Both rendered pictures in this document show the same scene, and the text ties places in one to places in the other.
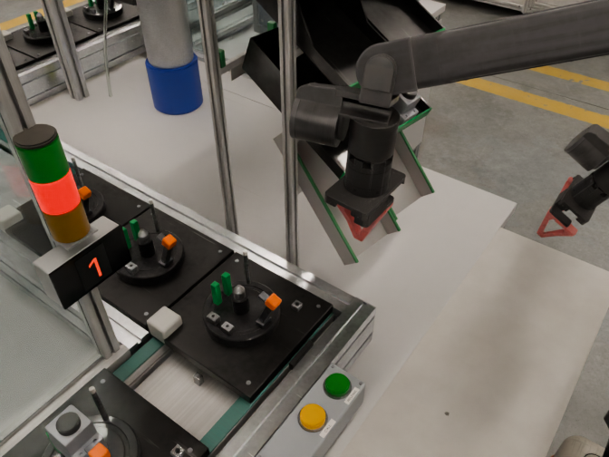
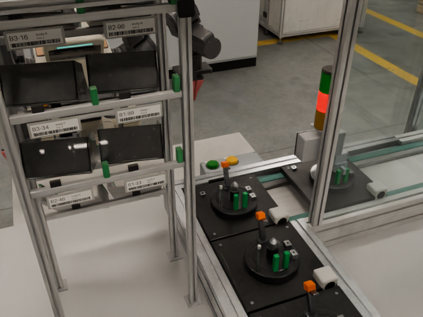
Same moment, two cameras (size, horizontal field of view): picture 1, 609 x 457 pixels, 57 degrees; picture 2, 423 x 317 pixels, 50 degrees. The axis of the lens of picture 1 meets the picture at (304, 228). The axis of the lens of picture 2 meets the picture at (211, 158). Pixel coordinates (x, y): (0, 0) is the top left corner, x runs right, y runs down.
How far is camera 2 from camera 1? 1.69 m
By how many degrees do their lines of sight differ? 98
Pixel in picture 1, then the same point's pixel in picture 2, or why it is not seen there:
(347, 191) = (203, 67)
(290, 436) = (245, 160)
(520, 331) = not seen: hidden behind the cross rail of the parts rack
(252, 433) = (259, 167)
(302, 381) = not seen: hidden behind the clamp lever
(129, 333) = (300, 229)
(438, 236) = (55, 239)
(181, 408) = (283, 200)
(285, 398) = (236, 173)
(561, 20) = not seen: outside the picture
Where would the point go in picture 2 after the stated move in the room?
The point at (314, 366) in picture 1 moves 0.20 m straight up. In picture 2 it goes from (215, 175) to (216, 121)
